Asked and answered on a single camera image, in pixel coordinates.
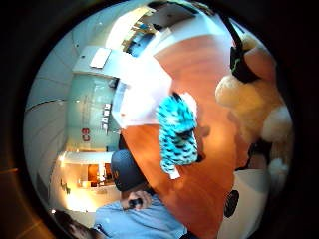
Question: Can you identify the blue black striped plush toy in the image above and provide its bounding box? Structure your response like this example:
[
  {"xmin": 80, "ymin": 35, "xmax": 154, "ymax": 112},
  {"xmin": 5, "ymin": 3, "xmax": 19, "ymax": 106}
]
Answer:
[{"xmin": 155, "ymin": 92, "xmax": 204, "ymax": 180}]

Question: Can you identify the the person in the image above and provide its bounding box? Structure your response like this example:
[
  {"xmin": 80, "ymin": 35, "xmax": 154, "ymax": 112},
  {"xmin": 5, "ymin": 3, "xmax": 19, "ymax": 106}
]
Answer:
[{"xmin": 93, "ymin": 148, "xmax": 200, "ymax": 239}]

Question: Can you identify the white device with black grille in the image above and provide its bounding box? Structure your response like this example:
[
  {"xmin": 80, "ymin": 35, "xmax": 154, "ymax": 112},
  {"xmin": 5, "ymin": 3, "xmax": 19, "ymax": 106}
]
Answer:
[{"xmin": 217, "ymin": 168, "xmax": 271, "ymax": 239}]

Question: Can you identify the white ceiling light panel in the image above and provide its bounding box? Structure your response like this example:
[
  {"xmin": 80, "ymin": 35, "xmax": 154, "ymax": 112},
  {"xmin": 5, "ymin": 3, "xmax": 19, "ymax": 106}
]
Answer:
[{"xmin": 89, "ymin": 47, "xmax": 113, "ymax": 70}]

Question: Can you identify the red wall sign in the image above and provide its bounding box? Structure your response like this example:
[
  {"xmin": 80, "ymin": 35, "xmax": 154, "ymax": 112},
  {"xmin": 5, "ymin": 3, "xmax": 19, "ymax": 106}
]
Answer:
[{"xmin": 81, "ymin": 127, "xmax": 92, "ymax": 142}]

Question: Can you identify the dark blue cap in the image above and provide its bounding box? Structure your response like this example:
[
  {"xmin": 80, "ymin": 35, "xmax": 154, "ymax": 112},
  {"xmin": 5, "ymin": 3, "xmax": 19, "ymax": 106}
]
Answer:
[{"xmin": 110, "ymin": 148, "xmax": 148, "ymax": 193}]

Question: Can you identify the white paper sheet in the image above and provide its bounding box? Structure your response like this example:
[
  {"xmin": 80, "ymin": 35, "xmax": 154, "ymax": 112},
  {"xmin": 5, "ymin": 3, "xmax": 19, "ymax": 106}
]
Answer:
[{"xmin": 111, "ymin": 59, "xmax": 174, "ymax": 129}]

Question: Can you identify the cream and orange plush toy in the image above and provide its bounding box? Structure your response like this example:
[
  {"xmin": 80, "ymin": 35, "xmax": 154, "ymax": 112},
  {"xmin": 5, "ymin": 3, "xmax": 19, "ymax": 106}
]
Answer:
[{"xmin": 213, "ymin": 32, "xmax": 295, "ymax": 197}]

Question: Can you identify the lit wooden shelf unit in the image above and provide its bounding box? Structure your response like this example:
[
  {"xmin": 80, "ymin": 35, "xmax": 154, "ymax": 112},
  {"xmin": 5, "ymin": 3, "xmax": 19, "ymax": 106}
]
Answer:
[{"xmin": 77, "ymin": 161, "xmax": 116, "ymax": 189}]

